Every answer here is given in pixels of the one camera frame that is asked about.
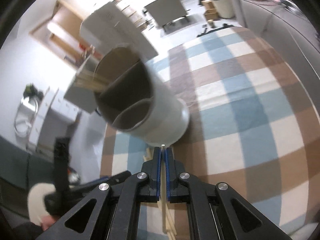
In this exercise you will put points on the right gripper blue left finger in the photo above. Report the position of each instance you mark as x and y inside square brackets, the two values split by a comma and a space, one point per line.
[104, 209]

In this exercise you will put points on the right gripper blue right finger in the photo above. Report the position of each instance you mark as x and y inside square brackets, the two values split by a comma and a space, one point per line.
[215, 211]

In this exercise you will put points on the wooden chopstick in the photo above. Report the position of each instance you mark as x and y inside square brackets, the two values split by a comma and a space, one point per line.
[163, 189]

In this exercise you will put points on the person's left hand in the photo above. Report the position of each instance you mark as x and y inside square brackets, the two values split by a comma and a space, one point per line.
[36, 207]

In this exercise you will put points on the white drawer dresser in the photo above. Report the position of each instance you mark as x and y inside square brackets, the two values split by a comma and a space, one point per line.
[51, 120]

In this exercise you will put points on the checkered tablecloth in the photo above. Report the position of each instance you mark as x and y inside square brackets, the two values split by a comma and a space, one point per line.
[252, 124]

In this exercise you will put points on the grey cube side table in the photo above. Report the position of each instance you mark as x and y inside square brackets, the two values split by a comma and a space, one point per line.
[78, 91]

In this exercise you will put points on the white cylindrical utensil holder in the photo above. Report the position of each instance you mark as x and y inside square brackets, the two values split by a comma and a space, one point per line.
[137, 102]

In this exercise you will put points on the bundle of wooden chopsticks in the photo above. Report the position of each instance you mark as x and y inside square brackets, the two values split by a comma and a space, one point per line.
[91, 81]

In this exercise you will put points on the wooden door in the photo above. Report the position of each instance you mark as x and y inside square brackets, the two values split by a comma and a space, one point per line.
[60, 33]

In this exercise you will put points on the black backpack on floor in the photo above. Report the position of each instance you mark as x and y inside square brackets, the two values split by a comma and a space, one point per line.
[206, 32]

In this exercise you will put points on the wooden shelf rack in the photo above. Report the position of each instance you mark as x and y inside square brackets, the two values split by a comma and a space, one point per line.
[132, 14]

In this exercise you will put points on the cardboard box on floor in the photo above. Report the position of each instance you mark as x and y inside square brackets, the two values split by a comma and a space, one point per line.
[210, 10]

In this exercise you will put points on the grey fabric sofa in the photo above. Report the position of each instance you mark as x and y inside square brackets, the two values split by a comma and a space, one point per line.
[289, 32]

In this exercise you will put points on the cream trash bin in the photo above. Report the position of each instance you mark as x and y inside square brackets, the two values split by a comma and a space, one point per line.
[224, 8]

